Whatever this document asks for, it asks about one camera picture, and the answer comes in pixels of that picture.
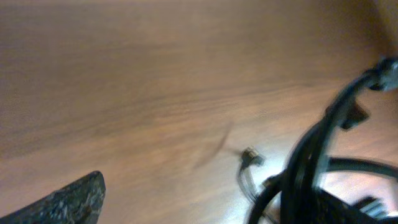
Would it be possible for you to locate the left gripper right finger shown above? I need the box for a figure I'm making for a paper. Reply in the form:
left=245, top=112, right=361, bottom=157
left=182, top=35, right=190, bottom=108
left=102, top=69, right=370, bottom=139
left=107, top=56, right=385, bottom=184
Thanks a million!
left=280, top=188, right=386, bottom=224

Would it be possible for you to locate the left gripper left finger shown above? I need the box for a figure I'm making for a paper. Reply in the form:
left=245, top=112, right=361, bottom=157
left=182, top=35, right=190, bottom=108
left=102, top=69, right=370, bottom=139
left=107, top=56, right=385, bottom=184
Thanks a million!
left=1, top=170, right=106, bottom=224

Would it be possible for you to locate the black cable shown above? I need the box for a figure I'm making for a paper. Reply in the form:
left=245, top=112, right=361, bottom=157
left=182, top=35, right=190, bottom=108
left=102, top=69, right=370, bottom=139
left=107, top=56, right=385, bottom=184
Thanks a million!
left=236, top=146, right=280, bottom=224
left=245, top=55, right=398, bottom=224

